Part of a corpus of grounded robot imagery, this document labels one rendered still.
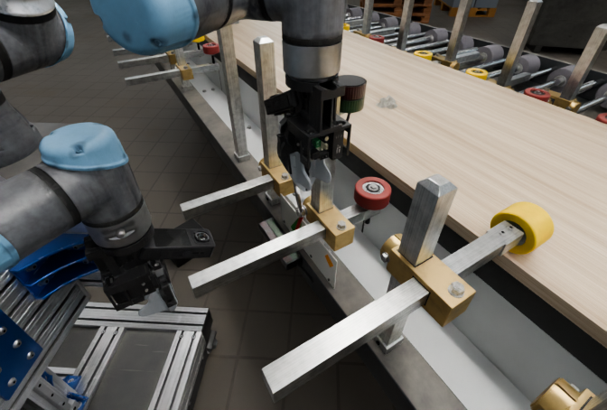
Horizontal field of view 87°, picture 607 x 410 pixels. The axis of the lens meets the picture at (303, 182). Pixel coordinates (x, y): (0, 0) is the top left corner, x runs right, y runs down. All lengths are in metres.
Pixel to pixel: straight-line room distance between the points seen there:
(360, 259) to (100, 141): 0.73
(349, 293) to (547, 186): 0.51
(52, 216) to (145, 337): 1.02
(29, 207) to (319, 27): 0.35
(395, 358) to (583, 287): 0.34
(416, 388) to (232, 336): 0.97
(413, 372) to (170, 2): 0.69
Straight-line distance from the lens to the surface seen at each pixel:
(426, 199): 0.43
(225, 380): 1.47
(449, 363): 0.86
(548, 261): 0.72
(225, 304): 1.62
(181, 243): 0.53
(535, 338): 0.77
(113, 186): 0.43
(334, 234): 0.66
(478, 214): 0.75
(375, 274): 0.93
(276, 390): 0.42
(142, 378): 1.33
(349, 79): 0.60
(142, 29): 0.32
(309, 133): 0.44
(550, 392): 0.49
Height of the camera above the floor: 1.36
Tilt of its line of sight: 38 degrees down
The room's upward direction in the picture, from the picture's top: straight up
